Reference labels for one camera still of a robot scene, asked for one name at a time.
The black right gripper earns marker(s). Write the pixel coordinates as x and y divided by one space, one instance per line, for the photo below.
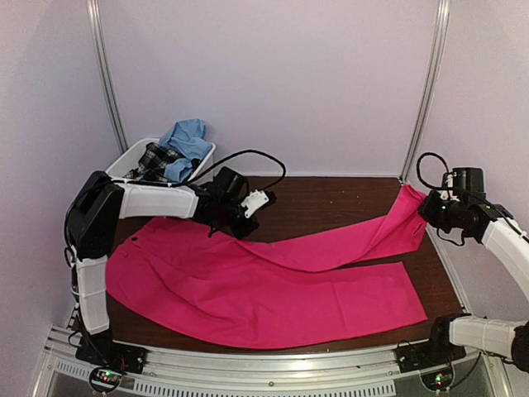
426 210

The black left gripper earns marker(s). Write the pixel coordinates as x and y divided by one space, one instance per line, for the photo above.
240 232

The pink trousers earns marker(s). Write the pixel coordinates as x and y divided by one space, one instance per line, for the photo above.
332 285

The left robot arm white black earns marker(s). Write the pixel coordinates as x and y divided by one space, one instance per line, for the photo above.
91 222

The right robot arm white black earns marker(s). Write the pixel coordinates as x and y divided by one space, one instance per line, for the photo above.
497 231

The white plastic laundry bin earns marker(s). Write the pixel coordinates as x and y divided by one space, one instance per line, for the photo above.
130 159

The light blue shirt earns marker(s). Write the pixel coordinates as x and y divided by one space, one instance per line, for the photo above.
188 138

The black white plaid garment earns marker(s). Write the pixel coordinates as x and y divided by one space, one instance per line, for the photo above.
151 166

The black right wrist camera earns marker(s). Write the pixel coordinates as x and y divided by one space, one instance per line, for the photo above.
469 179

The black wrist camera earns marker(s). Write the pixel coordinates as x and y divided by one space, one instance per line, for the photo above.
469 179
228 183

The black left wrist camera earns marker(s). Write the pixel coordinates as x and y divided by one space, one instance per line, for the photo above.
228 183

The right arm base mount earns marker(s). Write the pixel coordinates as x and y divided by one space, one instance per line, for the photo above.
433 360

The front aluminium rail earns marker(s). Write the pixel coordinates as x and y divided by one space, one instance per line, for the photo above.
165 372

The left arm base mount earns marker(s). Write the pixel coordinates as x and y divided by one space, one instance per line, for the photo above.
112 361

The right aluminium frame post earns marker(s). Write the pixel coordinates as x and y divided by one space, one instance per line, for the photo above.
438 45

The aluminium frame post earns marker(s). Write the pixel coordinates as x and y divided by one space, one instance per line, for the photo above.
96 28
438 45

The left aluminium frame post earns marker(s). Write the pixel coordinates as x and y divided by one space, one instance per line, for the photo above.
96 28

